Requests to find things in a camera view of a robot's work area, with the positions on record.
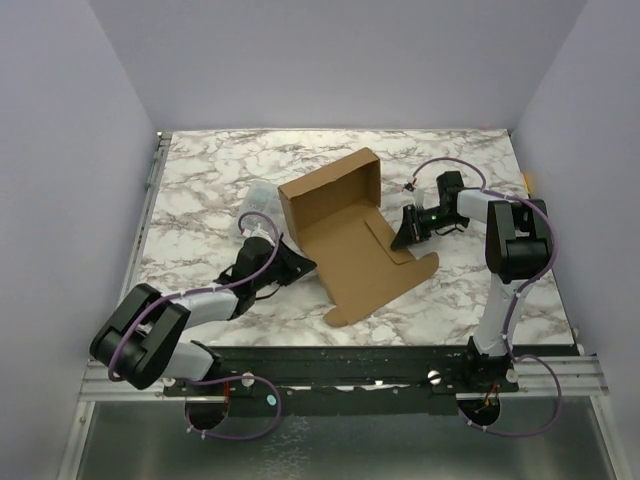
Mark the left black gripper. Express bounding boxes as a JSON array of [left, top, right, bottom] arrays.
[[253, 239, 317, 292]]

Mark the brown cardboard box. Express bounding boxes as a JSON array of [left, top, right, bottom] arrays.
[[278, 148, 439, 327]]

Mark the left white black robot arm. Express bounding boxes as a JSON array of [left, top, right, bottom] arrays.
[[89, 237, 317, 395]]

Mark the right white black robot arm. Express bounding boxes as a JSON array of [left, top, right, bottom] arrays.
[[391, 171, 555, 391]]

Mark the clear plastic screw organizer box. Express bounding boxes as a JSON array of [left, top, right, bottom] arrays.
[[229, 180, 286, 238]]

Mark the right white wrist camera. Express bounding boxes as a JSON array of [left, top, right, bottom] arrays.
[[403, 178, 425, 209]]

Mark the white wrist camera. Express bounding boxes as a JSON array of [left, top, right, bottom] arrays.
[[240, 223, 273, 243], [403, 178, 425, 209]]

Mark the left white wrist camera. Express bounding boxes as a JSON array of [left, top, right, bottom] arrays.
[[240, 223, 273, 243]]

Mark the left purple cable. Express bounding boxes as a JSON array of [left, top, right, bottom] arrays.
[[107, 212, 284, 442]]

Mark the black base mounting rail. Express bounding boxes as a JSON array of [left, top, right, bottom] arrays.
[[164, 346, 518, 416]]

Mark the aluminium extrusion frame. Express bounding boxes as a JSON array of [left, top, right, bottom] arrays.
[[57, 132, 173, 479]]

